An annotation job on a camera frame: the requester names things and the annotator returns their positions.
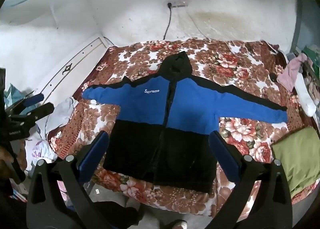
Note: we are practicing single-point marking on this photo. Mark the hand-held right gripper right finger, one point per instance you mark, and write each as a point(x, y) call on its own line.
point(223, 155)

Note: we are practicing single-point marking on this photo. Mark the person's white shoe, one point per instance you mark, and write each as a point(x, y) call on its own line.
point(180, 224)

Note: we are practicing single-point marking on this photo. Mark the olive green cloth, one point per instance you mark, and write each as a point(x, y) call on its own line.
point(297, 153)

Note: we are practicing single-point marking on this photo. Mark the person's left hand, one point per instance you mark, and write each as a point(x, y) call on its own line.
point(22, 156)

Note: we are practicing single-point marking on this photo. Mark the white purple-flowered cloth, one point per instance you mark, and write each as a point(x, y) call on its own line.
point(42, 151)

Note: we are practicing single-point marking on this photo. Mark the white headboard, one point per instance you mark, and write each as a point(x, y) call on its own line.
point(82, 58)

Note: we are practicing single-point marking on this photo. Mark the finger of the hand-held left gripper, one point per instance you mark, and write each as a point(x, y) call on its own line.
point(42, 110)
point(35, 99)

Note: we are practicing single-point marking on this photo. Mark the person's dark trouser leg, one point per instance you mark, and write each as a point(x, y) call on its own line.
point(117, 215)

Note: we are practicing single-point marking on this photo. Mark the dark green cloth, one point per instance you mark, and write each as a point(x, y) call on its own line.
point(311, 55)

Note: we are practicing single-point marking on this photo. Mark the floral blanket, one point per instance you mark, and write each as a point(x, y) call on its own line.
point(225, 68)

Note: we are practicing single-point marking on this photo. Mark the light grey cloth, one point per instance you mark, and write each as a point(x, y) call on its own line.
point(62, 111)

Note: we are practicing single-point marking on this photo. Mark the white power strip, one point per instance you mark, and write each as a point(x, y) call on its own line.
point(178, 2)

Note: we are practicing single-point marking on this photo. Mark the blue and black hooded jacket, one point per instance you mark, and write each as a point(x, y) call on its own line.
point(140, 98)

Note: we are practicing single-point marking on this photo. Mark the teal cloth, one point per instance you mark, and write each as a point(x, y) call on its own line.
point(11, 92)

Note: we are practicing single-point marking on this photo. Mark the grey metal pole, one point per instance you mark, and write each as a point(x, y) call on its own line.
point(297, 23)

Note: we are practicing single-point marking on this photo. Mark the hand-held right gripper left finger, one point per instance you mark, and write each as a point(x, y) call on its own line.
point(93, 155)

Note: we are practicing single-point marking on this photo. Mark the pink cloth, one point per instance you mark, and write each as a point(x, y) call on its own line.
point(290, 73)

